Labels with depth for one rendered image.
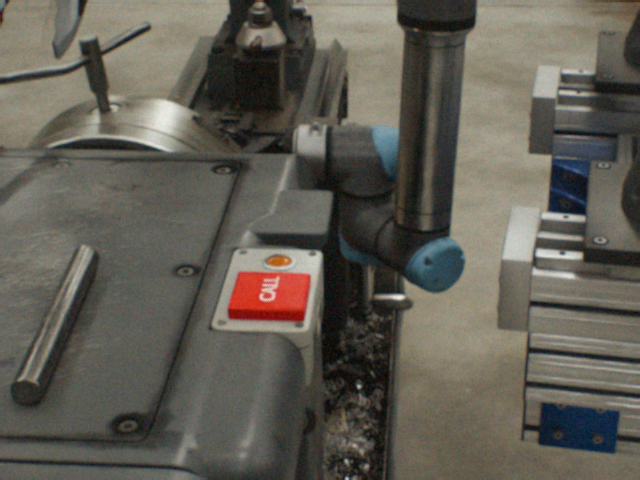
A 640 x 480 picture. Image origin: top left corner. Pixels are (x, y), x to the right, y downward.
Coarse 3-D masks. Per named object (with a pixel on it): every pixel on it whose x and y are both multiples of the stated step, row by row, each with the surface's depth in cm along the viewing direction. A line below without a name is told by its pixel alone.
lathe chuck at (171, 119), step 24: (120, 96) 146; (144, 96) 146; (72, 120) 142; (96, 120) 140; (120, 120) 140; (144, 120) 140; (168, 120) 142; (192, 120) 145; (192, 144) 140; (216, 144) 144
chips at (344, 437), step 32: (352, 288) 246; (384, 288) 246; (352, 320) 228; (384, 320) 235; (352, 352) 224; (384, 352) 225; (352, 384) 217; (384, 384) 217; (352, 416) 199; (384, 416) 208; (352, 448) 195; (384, 448) 200
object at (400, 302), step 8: (376, 296) 211; (384, 296) 211; (392, 296) 211; (400, 296) 211; (408, 296) 211; (376, 304) 211; (384, 304) 210; (392, 304) 210; (400, 304) 210; (408, 304) 210
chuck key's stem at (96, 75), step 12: (84, 36) 140; (96, 36) 139; (84, 48) 139; (96, 48) 139; (96, 60) 139; (96, 72) 140; (96, 84) 141; (108, 84) 142; (96, 96) 142; (108, 108) 142
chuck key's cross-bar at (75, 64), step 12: (144, 24) 146; (120, 36) 143; (132, 36) 144; (108, 48) 141; (72, 60) 138; (84, 60) 138; (12, 72) 130; (24, 72) 131; (36, 72) 133; (48, 72) 134; (60, 72) 136; (72, 72) 137; (0, 84) 129
